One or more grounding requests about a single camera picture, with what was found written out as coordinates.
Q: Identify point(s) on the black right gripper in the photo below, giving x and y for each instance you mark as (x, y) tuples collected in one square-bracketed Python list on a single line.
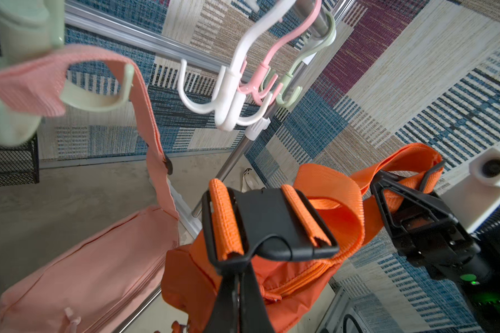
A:
[(426, 232)]

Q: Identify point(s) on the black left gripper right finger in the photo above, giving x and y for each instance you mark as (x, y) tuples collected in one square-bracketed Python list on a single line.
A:
[(253, 315)]

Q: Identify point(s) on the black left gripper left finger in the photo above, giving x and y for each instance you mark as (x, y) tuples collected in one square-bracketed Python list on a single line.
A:
[(225, 313)]

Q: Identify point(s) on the orange sling bag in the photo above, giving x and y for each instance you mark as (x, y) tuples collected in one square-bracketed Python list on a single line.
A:
[(296, 237)]

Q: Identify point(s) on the pink sling bag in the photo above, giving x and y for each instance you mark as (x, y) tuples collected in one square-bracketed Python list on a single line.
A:
[(99, 282)]

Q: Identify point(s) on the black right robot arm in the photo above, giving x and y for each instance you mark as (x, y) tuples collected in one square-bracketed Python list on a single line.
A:
[(483, 299)]

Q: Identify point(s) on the white plastic hook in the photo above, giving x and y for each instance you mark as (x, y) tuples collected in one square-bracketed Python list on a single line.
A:
[(229, 77)]

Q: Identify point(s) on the pink plastic hook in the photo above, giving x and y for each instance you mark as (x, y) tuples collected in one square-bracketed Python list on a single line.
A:
[(264, 97)]

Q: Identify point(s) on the pale green left hook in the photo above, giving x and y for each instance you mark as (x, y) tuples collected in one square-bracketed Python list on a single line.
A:
[(34, 62)]

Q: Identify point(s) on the black mesh shelf rack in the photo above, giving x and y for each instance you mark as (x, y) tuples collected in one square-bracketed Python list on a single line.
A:
[(20, 165)]

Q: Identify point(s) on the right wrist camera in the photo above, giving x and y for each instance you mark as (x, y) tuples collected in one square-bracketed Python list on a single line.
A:
[(477, 196)]

